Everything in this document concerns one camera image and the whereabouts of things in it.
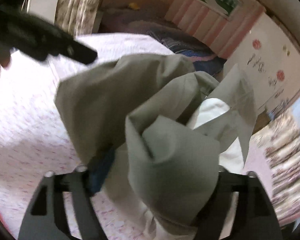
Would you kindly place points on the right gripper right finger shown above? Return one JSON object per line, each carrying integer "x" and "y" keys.
{"x": 254, "y": 217}

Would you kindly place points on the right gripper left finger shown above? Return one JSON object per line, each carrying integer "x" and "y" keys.
{"x": 46, "y": 216}

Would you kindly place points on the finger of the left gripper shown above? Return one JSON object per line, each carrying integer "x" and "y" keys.
{"x": 81, "y": 53}

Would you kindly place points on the olive and white jacket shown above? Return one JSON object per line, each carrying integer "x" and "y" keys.
{"x": 171, "y": 128}

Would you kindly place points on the floral blue curtain left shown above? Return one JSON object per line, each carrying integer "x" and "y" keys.
{"x": 76, "y": 17}

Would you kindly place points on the floral blue curtain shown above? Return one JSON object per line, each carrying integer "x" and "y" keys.
{"x": 279, "y": 142}
{"x": 76, "y": 17}

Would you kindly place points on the dark striped bed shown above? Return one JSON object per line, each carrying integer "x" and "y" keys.
{"x": 147, "y": 21}

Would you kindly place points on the small yellow object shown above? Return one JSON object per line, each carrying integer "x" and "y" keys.
{"x": 133, "y": 6}

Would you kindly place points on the floral blue curtain right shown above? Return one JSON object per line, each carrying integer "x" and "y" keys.
{"x": 279, "y": 142}

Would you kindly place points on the white wardrobe with decals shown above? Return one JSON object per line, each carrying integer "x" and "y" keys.
{"x": 271, "y": 62}

